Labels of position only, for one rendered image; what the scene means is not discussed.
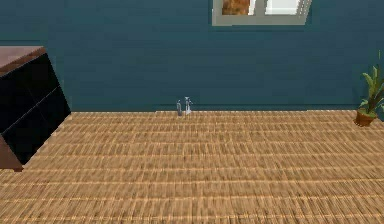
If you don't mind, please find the clear spray bottle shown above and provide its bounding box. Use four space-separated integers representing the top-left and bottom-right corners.
184 96 193 116

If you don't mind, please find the white framed window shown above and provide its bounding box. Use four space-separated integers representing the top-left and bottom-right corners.
211 0 313 27

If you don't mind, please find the black chest of drawers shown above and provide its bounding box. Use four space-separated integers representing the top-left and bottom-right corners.
0 45 72 173

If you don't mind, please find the green house plant in pot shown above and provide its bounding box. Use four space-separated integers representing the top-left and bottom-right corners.
353 49 384 128

